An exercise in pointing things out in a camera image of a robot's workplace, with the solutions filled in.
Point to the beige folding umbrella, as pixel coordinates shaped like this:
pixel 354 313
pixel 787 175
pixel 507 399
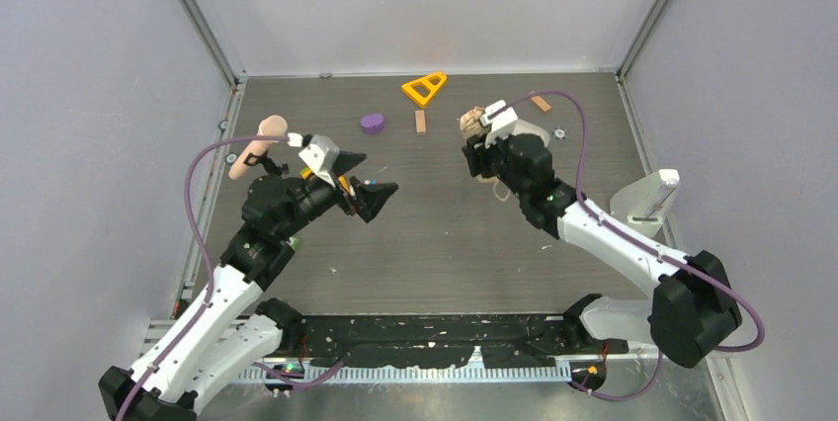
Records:
pixel 471 126

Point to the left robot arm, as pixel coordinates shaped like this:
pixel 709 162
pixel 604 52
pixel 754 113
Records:
pixel 228 327

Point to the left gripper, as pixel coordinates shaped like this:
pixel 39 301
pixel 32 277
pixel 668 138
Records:
pixel 347 183

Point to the pink toy microphone on stand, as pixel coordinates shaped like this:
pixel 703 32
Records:
pixel 273 129

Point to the small round poker chip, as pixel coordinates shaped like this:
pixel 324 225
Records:
pixel 559 133

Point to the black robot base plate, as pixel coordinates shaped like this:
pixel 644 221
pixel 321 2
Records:
pixel 440 341

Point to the white glasses case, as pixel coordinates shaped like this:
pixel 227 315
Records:
pixel 524 127

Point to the purple heart-shaped box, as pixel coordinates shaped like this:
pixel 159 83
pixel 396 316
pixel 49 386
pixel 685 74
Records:
pixel 372 123

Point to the yellow triangle frame block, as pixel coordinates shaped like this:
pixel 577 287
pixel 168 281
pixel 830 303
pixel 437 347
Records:
pixel 421 91

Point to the white stand holder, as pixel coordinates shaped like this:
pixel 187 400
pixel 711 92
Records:
pixel 644 205

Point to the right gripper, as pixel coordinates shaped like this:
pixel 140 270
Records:
pixel 482 160

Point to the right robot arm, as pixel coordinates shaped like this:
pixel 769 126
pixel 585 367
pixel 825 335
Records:
pixel 689 309

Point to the small wooden block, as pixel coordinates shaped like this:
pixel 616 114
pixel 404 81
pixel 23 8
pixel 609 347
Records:
pixel 541 103
pixel 420 122

